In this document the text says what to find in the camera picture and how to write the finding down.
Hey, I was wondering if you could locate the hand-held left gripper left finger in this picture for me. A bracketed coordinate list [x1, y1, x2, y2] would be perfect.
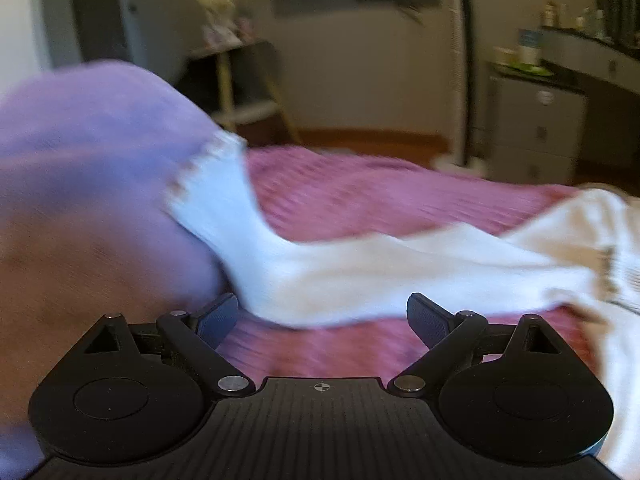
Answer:
[82, 292, 257, 398]

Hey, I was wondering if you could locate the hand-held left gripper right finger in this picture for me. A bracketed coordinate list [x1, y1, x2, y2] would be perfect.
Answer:
[390, 292, 563, 398]

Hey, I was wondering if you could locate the white ribbed knit garment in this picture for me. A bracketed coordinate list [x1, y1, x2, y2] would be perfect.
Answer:
[167, 132, 640, 480]

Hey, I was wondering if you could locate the pink ribbed blanket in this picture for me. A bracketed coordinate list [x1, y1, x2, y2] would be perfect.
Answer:
[217, 145, 601, 378]

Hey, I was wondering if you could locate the purple cloth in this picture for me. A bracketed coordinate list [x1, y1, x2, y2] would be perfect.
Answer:
[0, 60, 236, 480]

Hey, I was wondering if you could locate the white drawer cabinet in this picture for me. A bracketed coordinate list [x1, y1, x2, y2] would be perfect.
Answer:
[486, 66, 589, 187]

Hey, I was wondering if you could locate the white tower fan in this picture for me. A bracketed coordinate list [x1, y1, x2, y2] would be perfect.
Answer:
[431, 0, 490, 177]

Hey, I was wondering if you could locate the green tray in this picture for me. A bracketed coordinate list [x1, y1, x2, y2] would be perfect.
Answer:
[492, 61, 557, 79]

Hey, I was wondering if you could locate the pale plush toy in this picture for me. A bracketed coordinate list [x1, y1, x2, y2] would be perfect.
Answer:
[194, 0, 252, 46]

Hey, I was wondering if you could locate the grey desk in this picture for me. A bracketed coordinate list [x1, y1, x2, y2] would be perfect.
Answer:
[539, 25, 640, 107]

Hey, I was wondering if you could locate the dark door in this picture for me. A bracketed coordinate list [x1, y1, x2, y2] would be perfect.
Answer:
[69, 0, 147, 68]

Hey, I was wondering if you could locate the group of desk bottles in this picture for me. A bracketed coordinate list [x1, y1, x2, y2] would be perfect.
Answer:
[541, 1, 603, 32]

